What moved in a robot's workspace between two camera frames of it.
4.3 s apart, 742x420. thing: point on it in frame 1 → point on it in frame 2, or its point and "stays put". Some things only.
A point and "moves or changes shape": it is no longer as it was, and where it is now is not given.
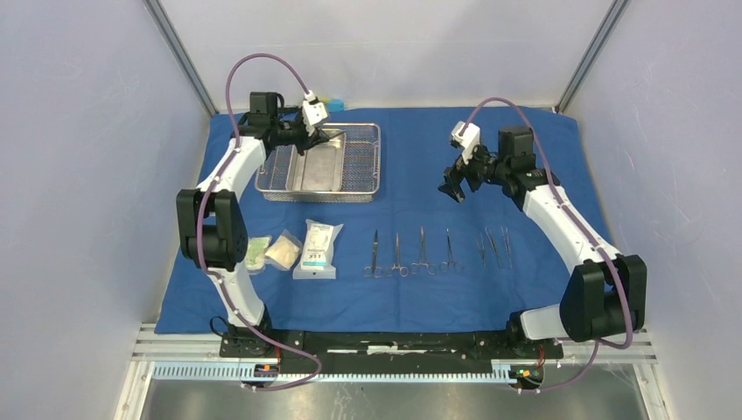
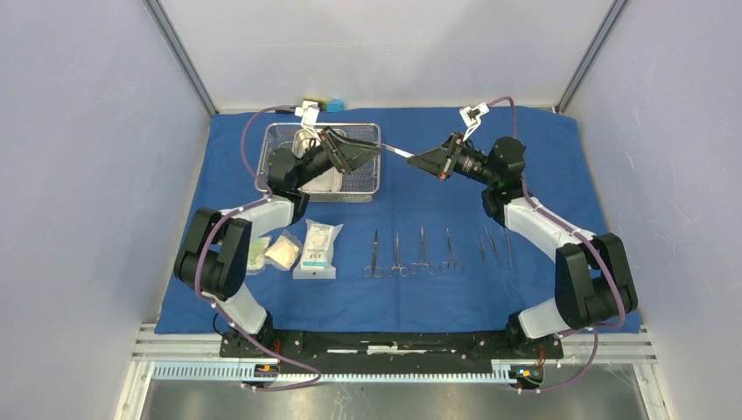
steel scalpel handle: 337,135 moves or changes shape
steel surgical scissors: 374,269 stays put
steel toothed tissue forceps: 493,245 stays put
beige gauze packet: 284,251 stays put
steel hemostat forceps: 423,261 stays put
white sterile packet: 318,247 stays put
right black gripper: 451,185 → 437,161
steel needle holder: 444,265 stays put
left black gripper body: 294,133 → 315,163
